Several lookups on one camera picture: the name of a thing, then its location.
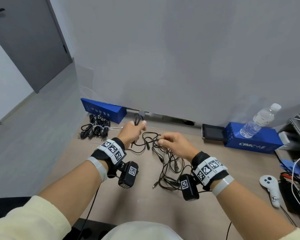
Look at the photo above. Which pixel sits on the person's left hand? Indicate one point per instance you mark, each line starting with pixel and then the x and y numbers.
pixel 131 132

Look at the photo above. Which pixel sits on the person's right hand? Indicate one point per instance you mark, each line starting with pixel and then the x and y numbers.
pixel 180 146

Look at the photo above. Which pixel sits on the person's right forearm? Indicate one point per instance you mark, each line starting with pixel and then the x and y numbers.
pixel 250 212

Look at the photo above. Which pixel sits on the person's left forearm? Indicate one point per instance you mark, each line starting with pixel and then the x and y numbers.
pixel 70 194

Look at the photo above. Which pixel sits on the person's cream sweater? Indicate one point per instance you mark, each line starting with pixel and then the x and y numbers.
pixel 142 232

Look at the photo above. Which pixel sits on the grey desk clamp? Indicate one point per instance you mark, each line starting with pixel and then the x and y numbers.
pixel 142 112

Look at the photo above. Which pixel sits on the blue triangular box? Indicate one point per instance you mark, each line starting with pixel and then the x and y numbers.
pixel 105 111

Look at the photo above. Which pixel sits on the small black screen device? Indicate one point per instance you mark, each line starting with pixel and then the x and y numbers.
pixel 213 133

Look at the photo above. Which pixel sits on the grey left wristband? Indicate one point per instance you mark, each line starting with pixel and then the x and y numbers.
pixel 97 168

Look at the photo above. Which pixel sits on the grey wristband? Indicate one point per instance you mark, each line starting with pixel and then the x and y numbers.
pixel 222 186
pixel 97 168

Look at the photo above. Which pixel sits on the light wooden table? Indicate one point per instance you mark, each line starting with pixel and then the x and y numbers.
pixel 227 172

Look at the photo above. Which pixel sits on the grey right wristband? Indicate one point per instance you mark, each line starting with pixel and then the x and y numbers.
pixel 222 186

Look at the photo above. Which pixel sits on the clear plastic water bottle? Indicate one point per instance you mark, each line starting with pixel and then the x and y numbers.
pixel 255 124

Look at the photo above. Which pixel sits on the blue rectangular box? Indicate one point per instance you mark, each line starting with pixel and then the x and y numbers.
pixel 260 144

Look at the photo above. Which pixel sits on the white game controller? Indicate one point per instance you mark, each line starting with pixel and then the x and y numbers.
pixel 268 182

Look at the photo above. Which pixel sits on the black office chair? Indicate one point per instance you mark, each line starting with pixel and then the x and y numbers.
pixel 95 229

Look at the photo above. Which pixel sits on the grey metal rack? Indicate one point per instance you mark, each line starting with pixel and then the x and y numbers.
pixel 287 137

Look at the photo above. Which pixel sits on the blue plastic item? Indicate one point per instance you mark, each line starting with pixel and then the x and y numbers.
pixel 288 164

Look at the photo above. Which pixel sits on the black power adapter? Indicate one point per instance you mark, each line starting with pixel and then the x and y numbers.
pixel 287 197

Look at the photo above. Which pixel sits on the grey door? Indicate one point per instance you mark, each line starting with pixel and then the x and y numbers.
pixel 27 42

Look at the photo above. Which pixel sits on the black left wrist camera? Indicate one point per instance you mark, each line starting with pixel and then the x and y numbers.
pixel 128 174

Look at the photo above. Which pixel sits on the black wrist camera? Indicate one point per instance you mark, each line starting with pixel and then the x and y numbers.
pixel 188 188
pixel 128 174

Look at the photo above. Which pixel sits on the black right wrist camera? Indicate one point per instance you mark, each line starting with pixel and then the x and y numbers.
pixel 188 188

